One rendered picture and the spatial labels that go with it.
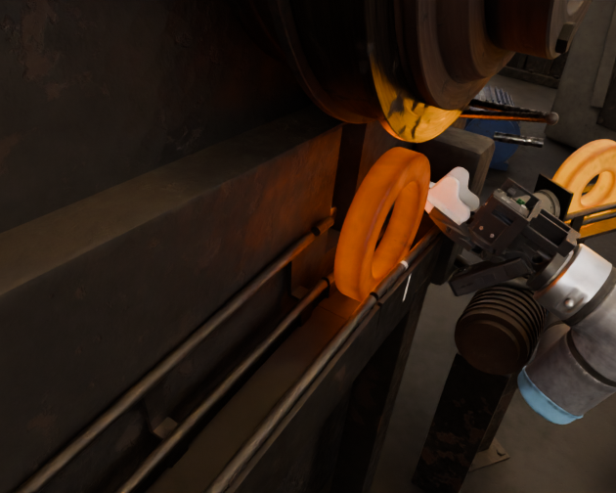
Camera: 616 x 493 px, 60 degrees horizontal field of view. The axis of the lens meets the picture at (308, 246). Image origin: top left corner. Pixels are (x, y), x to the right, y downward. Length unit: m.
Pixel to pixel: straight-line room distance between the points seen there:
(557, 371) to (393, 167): 0.36
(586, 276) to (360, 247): 0.28
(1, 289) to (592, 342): 0.63
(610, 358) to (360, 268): 0.33
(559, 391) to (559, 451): 0.75
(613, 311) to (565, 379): 0.12
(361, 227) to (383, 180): 0.05
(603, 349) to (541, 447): 0.80
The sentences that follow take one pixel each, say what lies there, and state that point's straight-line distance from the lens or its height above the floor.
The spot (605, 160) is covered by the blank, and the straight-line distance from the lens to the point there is 1.00.
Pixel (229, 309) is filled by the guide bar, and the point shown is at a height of 0.75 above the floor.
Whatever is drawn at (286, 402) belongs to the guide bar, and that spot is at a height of 0.70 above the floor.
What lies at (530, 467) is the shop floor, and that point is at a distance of 1.46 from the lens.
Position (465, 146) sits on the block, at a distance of 0.79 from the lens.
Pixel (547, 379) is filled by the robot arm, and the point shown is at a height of 0.57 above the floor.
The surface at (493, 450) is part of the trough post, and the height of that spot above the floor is 0.01.
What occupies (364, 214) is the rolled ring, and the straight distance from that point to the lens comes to 0.55.
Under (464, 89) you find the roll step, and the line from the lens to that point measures 0.54.
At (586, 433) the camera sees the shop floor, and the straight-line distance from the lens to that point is 1.60.
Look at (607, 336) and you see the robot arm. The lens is 0.72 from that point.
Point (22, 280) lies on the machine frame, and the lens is 0.35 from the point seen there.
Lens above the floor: 1.07
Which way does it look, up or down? 33 degrees down
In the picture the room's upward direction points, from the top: 7 degrees clockwise
